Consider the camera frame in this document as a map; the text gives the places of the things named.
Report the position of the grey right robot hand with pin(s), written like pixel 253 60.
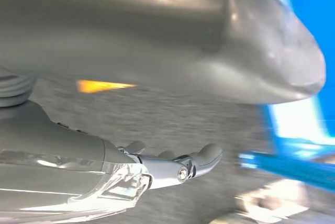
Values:
pixel 157 35

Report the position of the blue steel shelf rack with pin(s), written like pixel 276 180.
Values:
pixel 319 7

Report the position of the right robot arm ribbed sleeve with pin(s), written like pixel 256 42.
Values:
pixel 13 87

